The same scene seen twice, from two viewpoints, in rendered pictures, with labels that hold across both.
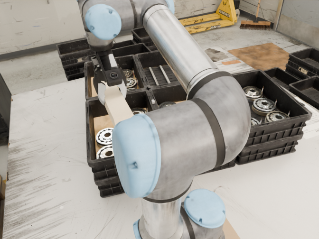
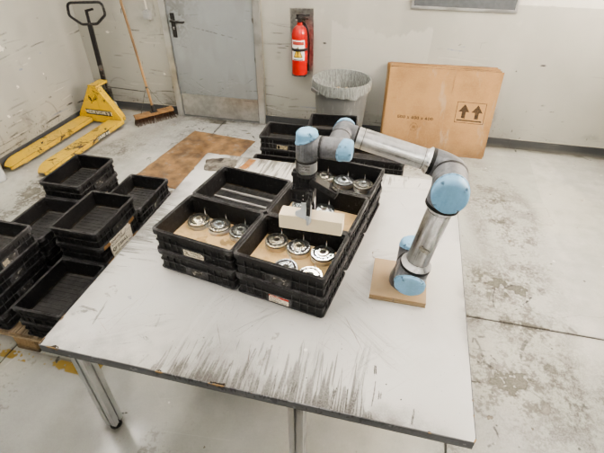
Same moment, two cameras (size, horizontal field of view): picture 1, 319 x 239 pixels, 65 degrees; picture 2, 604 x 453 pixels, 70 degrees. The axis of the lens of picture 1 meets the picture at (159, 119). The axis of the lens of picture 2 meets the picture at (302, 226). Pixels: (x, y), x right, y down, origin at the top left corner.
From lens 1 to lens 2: 1.33 m
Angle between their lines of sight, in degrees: 43
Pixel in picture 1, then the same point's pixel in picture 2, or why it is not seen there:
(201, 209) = not seen: hidden behind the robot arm
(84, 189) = (300, 326)
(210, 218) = not seen: hidden behind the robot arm
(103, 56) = (316, 180)
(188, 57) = (413, 147)
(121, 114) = (340, 218)
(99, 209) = (332, 325)
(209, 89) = (441, 155)
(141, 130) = (457, 177)
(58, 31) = not seen: outside the picture
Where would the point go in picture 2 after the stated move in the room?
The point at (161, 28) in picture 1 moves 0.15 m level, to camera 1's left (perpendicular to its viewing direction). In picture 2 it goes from (381, 139) to (360, 157)
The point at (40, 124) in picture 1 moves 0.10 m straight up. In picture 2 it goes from (156, 331) to (151, 315)
